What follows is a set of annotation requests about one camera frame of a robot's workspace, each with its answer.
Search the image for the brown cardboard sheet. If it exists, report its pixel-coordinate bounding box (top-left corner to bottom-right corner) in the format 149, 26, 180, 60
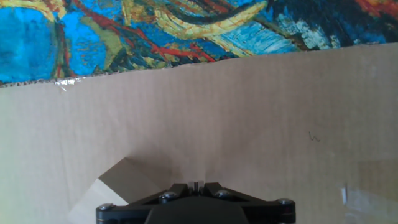
0, 42, 398, 224

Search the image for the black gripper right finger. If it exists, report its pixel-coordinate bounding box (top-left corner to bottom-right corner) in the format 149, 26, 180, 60
196, 181, 296, 224

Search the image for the small wooden block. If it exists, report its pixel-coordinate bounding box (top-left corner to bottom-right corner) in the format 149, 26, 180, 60
67, 157, 172, 224

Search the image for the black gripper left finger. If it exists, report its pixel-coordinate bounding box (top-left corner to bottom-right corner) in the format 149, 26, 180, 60
95, 181, 197, 224

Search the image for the sunflower painting print cloth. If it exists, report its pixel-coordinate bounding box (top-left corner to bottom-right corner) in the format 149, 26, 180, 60
0, 0, 398, 86

